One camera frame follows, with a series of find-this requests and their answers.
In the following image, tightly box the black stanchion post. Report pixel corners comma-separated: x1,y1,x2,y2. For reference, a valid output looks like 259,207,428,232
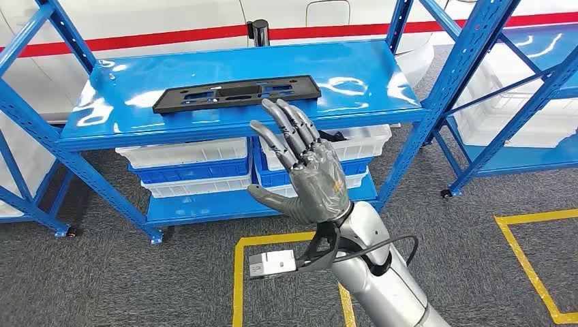
245,18,271,48

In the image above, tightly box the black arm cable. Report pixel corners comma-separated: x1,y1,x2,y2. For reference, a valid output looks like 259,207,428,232
343,235,419,267

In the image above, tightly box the black plastic plate frame part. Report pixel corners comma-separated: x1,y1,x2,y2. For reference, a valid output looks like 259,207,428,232
152,74,322,114

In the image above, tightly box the white car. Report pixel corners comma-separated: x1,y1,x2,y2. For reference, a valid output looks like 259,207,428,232
0,0,480,125

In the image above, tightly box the blue metal shelf rack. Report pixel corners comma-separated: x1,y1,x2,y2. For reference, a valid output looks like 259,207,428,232
0,128,78,238
0,0,522,247
422,22,578,200

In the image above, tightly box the yellow floor tape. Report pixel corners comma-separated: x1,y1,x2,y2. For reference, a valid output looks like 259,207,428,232
232,231,358,327
493,208,578,326

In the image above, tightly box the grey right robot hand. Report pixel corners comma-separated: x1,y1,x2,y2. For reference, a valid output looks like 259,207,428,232
247,97,353,227

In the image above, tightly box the black plastic piece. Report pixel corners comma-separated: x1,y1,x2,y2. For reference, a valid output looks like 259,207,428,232
316,129,348,143

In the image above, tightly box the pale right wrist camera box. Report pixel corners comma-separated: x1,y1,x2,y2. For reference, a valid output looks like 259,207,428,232
248,249,298,279

